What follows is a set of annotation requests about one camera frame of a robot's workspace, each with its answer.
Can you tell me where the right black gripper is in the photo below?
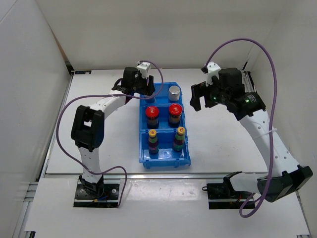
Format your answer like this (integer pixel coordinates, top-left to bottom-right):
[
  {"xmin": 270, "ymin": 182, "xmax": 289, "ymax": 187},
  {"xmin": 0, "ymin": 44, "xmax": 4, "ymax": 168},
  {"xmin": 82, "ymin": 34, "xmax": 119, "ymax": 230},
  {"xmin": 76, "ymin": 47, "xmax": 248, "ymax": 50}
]
[{"xmin": 190, "ymin": 76, "xmax": 229, "ymax": 112}]

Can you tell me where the red-lid sauce jar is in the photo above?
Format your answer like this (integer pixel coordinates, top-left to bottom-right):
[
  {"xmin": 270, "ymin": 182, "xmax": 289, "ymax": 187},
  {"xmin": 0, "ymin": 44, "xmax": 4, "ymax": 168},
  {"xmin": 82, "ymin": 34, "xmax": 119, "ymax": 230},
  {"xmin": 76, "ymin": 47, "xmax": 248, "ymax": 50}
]
[
  {"xmin": 145, "ymin": 106, "xmax": 159, "ymax": 129},
  {"xmin": 168, "ymin": 103, "xmax": 183, "ymax": 126}
]

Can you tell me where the yellow-cap sauce bottle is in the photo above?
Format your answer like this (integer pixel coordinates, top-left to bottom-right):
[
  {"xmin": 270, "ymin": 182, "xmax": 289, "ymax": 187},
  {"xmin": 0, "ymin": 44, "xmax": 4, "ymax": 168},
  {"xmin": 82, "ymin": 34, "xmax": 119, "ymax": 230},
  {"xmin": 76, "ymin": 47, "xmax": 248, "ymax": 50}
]
[
  {"xmin": 173, "ymin": 126, "xmax": 186, "ymax": 152},
  {"xmin": 148, "ymin": 129, "xmax": 159, "ymax": 154}
]

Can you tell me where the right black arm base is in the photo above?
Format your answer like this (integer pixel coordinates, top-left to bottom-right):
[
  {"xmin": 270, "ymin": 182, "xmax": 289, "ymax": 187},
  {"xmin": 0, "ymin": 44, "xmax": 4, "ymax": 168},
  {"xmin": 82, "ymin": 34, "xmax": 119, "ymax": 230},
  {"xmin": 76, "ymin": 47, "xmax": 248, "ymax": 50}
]
[{"xmin": 202, "ymin": 171, "xmax": 259, "ymax": 210}]

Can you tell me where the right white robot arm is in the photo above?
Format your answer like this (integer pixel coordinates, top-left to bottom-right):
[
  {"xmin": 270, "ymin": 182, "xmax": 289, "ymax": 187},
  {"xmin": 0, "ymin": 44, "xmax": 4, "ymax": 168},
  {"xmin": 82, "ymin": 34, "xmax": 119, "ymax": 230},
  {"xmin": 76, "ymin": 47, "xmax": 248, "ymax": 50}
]
[{"xmin": 190, "ymin": 68, "xmax": 313, "ymax": 202}]

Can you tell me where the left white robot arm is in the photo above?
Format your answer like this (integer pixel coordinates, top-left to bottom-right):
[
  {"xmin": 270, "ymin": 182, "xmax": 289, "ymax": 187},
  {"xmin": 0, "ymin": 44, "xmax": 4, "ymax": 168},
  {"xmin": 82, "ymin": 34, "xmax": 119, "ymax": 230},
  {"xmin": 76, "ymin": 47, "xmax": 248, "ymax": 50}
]
[{"xmin": 71, "ymin": 62, "xmax": 155, "ymax": 198}]

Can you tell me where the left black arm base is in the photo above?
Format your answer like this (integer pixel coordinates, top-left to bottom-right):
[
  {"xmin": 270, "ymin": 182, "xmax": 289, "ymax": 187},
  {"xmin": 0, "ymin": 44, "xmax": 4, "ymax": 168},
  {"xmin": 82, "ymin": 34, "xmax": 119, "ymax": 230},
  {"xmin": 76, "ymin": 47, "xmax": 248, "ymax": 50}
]
[{"xmin": 73, "ymin": 176, "xmax": 120, "ymax": 208}]

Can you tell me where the blue plastic divided bin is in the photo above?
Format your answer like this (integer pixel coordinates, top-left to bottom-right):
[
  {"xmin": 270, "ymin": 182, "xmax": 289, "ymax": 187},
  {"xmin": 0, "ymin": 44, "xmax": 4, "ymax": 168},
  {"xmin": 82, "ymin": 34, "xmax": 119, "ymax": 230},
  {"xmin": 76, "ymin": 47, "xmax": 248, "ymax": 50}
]
[{"xmin": 139, "ymin": 82, "xmax": 191, "ymax": 169}]

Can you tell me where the left black corner label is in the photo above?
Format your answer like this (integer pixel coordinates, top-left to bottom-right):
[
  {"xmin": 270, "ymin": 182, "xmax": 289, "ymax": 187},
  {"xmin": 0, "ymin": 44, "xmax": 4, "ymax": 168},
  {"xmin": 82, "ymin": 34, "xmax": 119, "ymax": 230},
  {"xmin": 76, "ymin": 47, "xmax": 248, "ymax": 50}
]
[{"xmin": 74, "ymin": 70, "xmax": 92, "ymax": 75}]

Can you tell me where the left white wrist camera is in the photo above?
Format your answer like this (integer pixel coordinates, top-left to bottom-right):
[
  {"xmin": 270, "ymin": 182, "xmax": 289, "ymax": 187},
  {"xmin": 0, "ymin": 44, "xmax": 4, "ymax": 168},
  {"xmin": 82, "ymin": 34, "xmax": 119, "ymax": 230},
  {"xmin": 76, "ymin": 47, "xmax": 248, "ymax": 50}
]
[{"xmin": 136, "ymin": 60, "xmax": 151, "ymax": 79}]

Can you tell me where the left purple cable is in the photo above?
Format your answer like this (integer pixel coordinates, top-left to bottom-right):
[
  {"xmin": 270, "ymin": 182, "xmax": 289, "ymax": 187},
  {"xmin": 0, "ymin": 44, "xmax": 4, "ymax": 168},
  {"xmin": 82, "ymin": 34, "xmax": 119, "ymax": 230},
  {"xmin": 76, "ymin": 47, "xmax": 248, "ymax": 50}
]
[{"xmin": 56, "ymin": 59, "xmax": 164, "ymax": 208}]

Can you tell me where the left aluminium side rail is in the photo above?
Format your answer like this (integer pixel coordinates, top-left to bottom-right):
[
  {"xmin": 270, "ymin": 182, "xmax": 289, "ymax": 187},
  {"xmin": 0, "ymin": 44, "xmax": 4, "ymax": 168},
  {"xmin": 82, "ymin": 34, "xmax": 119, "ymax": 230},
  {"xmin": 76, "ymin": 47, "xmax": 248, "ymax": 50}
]
[{"xmin": 35, "ymin": 71, "xmax": 74, "ymax": 182}]

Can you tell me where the front aluminium rail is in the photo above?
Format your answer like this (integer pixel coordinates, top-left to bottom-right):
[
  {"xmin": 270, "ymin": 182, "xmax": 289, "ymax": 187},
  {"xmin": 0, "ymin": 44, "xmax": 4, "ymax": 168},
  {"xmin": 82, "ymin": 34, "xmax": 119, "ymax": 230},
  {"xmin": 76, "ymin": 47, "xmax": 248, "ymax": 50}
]
[{"xmin": 37, "ymin": 173, "xmax": 268, "ymax": 181}]

